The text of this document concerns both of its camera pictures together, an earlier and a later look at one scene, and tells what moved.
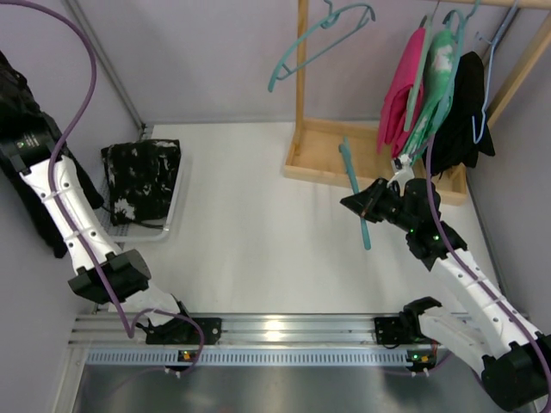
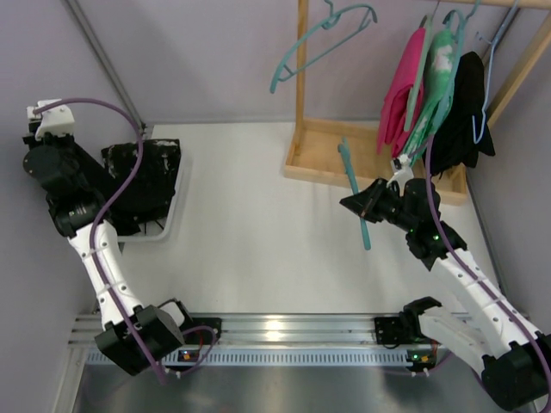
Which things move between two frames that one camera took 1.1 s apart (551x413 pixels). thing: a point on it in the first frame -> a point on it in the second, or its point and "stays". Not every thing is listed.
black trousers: x=20 y=113 -> x=146 y=197
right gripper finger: x=370 y=203 stays
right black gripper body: x=378 y=203 stays
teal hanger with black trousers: x=344 y=148 stays
